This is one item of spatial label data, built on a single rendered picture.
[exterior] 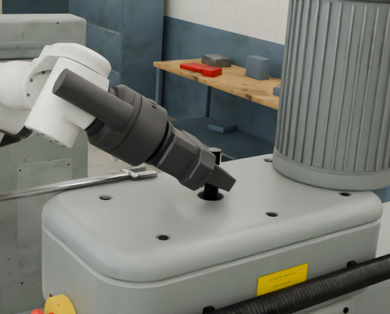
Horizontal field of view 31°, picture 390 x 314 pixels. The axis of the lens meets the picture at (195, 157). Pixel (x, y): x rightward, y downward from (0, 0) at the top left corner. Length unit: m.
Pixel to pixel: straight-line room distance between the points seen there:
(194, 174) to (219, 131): 6.40
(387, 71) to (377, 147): 0.11
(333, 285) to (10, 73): 0.54
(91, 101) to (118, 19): 7.46
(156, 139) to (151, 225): 0.11
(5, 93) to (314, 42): 0.45
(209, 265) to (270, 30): 6.38
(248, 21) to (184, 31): 1.14
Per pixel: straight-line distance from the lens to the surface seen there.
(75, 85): 0.83
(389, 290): 1.20
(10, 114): 1.11
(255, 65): 6.87
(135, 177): 1.04
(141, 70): 8.44
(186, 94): 8.38
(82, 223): 0.89
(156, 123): 0.90
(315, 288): 0.97
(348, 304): 1.11
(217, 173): 0.97
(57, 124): 0.87
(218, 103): 7.89
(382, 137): 1.06
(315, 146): 1.06
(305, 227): 0.96
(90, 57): 0.88
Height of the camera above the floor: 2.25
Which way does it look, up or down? 18 degrees down
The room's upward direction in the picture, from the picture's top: 4 degrees clockwise
